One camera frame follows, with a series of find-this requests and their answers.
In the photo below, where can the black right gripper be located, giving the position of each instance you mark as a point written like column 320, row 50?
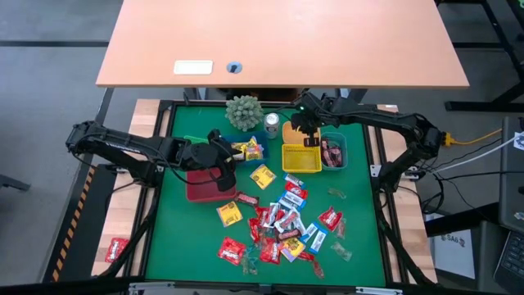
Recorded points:
column 311, row 114

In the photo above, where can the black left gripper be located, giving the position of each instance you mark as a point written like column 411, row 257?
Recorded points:
column 200, row 155

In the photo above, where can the brown red candy bar packet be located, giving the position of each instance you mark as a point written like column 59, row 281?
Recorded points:
column 247, row 199
column 327, row 157
column 333, row 144

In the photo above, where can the red KitKat packet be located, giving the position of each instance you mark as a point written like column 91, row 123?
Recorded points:
column 296, row 190

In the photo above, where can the clear gummy candy bag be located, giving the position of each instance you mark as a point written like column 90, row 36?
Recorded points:
column 341, row 251
column 341, row 228
column 336, row 193

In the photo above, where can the white blue Hershey's packet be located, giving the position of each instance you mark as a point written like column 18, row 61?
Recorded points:
column 291, row 200
column 318, row 241
column 309, row 232

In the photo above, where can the red Skittles packet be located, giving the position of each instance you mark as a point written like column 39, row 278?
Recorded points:
column 270, row 252
column 331, row 218
column 254, row 229
column 231, row 250
column 117, row 249

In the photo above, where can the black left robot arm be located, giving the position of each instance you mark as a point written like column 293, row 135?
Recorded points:
column 131, row 145

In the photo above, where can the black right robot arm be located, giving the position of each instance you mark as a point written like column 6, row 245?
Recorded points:
column 380, row 116

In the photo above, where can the white red candy wrapper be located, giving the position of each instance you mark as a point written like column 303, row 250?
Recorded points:
column 291, row 221
column 272, row 215

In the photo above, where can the small red candy packet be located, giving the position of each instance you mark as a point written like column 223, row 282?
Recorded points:
column 281, row 214

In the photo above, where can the flat red candy packet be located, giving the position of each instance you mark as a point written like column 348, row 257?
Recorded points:
column 305, row 256

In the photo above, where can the red gummy candy bag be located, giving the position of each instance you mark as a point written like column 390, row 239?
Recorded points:
column 318, row 269

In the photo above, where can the blue plastic bin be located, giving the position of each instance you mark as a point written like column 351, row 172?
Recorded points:
column 235, row 160

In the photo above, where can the peach plastic bin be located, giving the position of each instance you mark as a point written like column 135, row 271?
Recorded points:
column 291, row 137

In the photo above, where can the yellow plastic basket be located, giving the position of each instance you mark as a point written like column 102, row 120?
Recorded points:
column 301, row 160

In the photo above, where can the teal plastic bin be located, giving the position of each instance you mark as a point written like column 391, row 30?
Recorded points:
column 344, row 137

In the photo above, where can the pink plastic bin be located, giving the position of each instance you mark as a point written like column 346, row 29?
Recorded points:
column 200, row 190

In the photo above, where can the bright green plastic basket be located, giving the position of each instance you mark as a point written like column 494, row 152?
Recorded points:
column 195, row 139

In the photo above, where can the artificial green succulent plant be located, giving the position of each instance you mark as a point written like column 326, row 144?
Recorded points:
column 244, row 113

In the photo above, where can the clear orange gummy bag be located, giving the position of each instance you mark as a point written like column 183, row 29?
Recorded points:
column 265, row 234

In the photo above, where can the dark green gummy bag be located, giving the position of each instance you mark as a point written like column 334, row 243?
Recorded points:
column 273, row 235

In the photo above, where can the clear blue gummy bag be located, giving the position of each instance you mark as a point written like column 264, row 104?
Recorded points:
column 251, row 253

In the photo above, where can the brown PayDay packet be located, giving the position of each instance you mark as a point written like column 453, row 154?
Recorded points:
column 288, row 234

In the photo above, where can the clear gummy rings bag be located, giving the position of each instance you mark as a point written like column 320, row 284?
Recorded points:
column 249, row 268

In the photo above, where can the white rectangular desk plate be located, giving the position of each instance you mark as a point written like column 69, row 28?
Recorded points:
column 193, row 67

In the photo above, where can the tan wooden desk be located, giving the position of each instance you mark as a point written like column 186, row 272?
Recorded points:
column 286, row 37

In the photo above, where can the black hazard striped floor mat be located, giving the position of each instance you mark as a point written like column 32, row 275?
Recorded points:
column 78, row 229

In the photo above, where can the grey equipment case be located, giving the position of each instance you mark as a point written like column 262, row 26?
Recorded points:
column 511, row 184

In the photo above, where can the black stand foot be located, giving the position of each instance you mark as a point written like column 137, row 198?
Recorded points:
column 14, row 183

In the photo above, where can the black table frame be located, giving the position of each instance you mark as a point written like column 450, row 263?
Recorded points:
column 196, row 103

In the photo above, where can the black desk leg frame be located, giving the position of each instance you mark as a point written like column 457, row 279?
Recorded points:
column 471, row 106

